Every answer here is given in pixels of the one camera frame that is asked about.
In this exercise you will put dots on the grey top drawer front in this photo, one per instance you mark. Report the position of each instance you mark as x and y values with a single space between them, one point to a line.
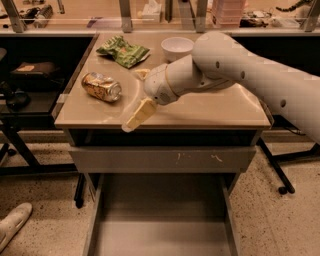
213 159

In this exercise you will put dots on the white shoe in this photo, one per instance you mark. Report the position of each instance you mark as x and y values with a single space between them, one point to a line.
13 222

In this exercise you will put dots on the pink stacked bins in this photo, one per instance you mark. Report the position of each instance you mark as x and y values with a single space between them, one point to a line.
227 13

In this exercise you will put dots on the green chip bag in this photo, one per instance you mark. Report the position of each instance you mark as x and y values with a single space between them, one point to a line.
122 52

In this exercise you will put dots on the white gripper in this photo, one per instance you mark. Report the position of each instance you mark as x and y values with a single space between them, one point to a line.
157 85

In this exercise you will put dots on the white bowl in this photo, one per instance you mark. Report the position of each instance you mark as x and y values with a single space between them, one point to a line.
175 48

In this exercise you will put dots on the black headphones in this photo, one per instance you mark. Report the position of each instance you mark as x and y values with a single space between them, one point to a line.
15 100

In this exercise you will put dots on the beige drawer cabinet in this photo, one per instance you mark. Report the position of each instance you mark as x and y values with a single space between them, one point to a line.
232 117

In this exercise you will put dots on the crushed orange soda can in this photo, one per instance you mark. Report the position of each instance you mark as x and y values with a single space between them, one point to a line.
101 87

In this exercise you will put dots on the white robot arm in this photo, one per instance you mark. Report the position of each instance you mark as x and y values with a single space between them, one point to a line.
216 62

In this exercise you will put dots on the white tissue box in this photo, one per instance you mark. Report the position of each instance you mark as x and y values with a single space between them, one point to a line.
152 11

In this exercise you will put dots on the open grey middle drawer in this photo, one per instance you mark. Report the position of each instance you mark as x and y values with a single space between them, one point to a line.
161 215

